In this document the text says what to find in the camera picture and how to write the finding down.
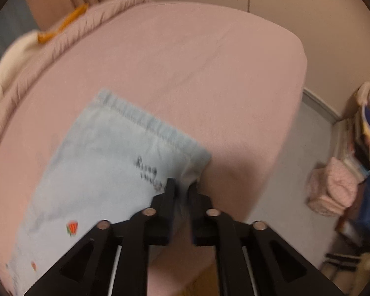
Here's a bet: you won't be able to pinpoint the bed with pink sheet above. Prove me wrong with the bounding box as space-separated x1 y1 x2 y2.
0 0 309 296

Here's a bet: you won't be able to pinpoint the black metal stool frame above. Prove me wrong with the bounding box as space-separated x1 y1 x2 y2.
323 249 368 272

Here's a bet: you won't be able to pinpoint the pink quilt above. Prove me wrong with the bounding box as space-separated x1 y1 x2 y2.
0 0 152 164

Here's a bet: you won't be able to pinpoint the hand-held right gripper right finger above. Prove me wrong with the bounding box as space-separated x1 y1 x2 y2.
189 183 346 296

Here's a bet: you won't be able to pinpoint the blue curtain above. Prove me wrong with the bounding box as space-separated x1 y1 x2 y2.
0 0 40 60

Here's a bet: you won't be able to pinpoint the pink quilted bag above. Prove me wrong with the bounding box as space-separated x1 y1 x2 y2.
305 157 359 217

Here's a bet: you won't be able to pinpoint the blue cloth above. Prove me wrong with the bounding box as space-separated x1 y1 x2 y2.
356 168 370 239

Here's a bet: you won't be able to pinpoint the light blue pants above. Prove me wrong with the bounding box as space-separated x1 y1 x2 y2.
4 89 212 296

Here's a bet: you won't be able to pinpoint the white goose plush toy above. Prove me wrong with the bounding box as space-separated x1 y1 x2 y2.
0 3 89 127

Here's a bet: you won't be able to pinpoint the cluttered bookshelf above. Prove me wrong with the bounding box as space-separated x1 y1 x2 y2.
335 82 370 178

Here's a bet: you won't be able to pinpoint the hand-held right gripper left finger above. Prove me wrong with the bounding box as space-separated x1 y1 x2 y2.
24 178 177 296

